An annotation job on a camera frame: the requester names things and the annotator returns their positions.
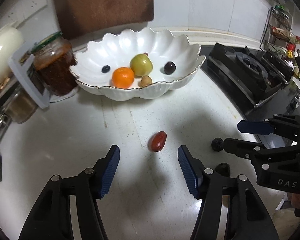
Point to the green round fruit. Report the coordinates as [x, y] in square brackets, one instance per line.
[141, 65]

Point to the cream ceramic pot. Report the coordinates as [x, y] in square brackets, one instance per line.
[10, 40]

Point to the white plastic rack frame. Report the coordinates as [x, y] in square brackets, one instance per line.
[20, 62]

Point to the small glass spice jar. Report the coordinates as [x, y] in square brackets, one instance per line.
[20, 107]

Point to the orange mandarin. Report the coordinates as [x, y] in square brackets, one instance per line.
[122, 77]

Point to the dark plum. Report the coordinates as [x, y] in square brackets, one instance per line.
[223, 169]
[169, 68]

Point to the brown wooden cutting board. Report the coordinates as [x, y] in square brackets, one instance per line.
[79, 17]

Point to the glass jar green lid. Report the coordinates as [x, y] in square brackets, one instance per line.
[53, 57]

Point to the right burner grate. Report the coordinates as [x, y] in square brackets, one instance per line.
[282, 68]

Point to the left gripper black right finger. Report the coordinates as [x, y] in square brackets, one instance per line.
[192, 170]

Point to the person's right hand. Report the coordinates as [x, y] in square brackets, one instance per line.
[295, 201]

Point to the white wall power outlets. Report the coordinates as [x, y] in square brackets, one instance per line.
[20, 10]

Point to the tan longan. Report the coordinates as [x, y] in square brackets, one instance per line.
[225, 201]
[145, 81]

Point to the white scalloped fruit bowl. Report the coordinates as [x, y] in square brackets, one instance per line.
[118, 50]

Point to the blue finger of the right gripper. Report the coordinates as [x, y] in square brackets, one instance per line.
[245, 149]
[255, 127]

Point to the black wire spice rack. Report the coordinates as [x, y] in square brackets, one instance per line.
[278, 37]

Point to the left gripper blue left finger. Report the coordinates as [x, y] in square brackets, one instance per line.
[104, 171]

